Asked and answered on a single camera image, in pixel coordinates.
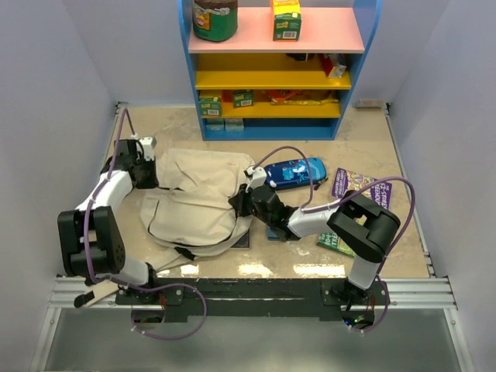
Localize small white pink eraser box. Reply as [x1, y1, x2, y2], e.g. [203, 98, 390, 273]
[353, 99, 387, 109]

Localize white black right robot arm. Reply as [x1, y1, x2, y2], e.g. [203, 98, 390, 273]
[229, 184, 401, 305]

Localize beige canvas backpack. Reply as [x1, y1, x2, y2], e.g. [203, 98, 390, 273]
[73, 147, 257, 309]

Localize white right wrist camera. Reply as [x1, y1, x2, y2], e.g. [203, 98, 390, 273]
[244, 166, 267, 192]

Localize light blue box left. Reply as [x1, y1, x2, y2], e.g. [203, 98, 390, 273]
[205, 118, 225, 131]

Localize blue colourful shelf unit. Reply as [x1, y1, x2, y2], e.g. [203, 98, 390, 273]
[177, 1, 382, 141]

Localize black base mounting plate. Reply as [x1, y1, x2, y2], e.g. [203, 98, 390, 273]
[115, 278, 390, 324]

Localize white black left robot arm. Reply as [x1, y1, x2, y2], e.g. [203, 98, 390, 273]
[57, 136, 160, 304]

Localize green box lower left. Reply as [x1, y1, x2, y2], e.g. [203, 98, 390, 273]
[198, 95, 222, 117]

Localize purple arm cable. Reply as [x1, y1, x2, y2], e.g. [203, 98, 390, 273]
[251, 145, 417, 334]
[82, 107, 209, 341]

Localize red white box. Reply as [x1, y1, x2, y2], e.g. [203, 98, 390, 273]
[319, 53, 347, 78]

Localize green Treehouse book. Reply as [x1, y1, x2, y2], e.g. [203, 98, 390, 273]
[317, 232, 355, 258]

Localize blue pencil case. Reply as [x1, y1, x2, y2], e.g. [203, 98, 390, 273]
[264, 157, 328, 191]

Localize purple Treehouse book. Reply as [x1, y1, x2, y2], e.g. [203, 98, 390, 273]
[331, 167, 392, 209]

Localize green box lower middle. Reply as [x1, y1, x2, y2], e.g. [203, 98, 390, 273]
[232, 90, 255, 109]

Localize green box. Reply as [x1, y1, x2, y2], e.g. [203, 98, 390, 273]
[232, 90, 255, 109]
[198, 95, 222, 117]

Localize orange yellow snack packets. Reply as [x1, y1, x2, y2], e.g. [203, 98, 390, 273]
[264, 90, 339, 105]

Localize green yellow carton top shelf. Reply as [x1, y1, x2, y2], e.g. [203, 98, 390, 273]
[270, 0, 301, 41]

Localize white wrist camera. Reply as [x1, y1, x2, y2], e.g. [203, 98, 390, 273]
[139, 136, 157, 161]
[244, 166, 267, 192]

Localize light blue box right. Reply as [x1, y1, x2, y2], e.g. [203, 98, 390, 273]
[224, 118, 244, 133]

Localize blue leather wallet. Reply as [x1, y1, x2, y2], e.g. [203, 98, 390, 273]
[266, 227, 287, 242]

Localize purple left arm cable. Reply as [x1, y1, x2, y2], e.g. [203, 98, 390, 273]
[82, 107, 209, 341]

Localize green brown jar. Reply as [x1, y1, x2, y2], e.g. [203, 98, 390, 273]
[192, 0, 238, 42]

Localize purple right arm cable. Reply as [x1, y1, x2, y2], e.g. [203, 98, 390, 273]
[251, 145, 417, 334]

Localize aluminium frame rail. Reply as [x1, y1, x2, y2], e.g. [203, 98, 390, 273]
[32, 106, 472, 371]

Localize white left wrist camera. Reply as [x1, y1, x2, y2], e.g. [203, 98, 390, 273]
[139, 136, 157, 161]

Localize dark Tale of Two Cities book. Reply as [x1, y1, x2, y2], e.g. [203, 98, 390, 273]
[231, 229, 250, 250]

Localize light blue box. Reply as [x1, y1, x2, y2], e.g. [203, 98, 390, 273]
[205, 118, 225, 131]
[224, 118, 244, 133]

